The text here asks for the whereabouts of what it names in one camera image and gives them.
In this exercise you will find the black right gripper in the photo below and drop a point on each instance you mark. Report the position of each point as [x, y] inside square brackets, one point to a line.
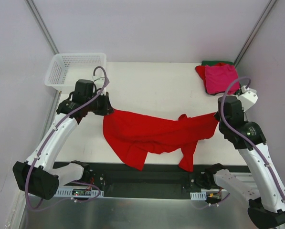
[217, 116]

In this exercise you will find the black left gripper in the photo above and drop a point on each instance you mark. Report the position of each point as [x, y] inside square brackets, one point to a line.
[106, 104]

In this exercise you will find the red t shirt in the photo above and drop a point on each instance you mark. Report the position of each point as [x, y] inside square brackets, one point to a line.
[200, 69]
[132, 136]

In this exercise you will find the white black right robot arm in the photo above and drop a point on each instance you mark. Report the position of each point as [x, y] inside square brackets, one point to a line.
[265, 204]

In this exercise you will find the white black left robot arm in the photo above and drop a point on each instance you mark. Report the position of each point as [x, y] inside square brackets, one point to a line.
[36, 175]

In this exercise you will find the folded green t shirt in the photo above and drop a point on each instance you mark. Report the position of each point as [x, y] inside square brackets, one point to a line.
[204, 62]

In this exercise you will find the folded pink t shirt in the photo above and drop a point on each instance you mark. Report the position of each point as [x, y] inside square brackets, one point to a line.
[218, 78]

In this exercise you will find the folded red t shirt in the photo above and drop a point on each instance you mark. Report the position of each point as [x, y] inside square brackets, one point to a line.
[200, 69]

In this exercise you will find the white perforated plastic basket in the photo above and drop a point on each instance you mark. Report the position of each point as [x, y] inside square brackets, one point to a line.
[65, 69]

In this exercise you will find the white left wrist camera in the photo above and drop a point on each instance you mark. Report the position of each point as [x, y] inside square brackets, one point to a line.
[100, 82]

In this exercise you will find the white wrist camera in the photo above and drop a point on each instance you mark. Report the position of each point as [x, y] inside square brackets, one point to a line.
[100, 82]
[247, 96]

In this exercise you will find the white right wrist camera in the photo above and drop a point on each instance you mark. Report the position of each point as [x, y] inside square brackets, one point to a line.
[247, 96]

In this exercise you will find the aluminium side rail left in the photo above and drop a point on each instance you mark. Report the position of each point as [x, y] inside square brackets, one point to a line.
[50, 116]

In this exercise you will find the right white cable duct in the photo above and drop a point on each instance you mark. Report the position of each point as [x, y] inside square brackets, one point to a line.
[199, 196]

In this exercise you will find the white cable duct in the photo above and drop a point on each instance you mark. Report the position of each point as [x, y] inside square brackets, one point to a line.
[199, 196]
[78, 192]

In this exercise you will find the left white cable duct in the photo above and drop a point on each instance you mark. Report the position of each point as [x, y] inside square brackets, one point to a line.
[78, 192]

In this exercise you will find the aluminium frame post right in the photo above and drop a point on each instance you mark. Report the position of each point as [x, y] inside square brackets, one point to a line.
[256, 28]

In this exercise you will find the aluminium frame post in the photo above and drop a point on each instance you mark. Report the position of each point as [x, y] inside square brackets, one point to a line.
[256, 28]
[42, 26]

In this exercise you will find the aluminium frame post left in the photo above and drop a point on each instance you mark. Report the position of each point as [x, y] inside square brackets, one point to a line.
[42, 26]

